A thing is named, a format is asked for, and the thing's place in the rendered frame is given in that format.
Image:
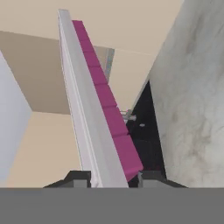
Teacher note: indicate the beige cupboard panel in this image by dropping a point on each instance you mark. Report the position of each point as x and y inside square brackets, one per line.
[35, 75]

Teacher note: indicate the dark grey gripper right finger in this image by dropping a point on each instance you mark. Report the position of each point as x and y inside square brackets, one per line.
[151, 180]

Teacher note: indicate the black cabinet front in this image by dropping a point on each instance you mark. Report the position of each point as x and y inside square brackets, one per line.
[145, 140]

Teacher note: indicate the pale grey cabinet panel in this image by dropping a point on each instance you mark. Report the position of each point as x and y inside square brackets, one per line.
[11, 116]

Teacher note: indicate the grey metal strip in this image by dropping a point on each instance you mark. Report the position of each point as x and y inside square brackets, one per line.
[109, 62]

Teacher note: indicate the white and magenta ice tray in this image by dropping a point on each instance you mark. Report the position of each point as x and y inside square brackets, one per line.
[90, 116]

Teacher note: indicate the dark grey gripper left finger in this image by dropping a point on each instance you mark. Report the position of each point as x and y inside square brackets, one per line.
[76, 180]

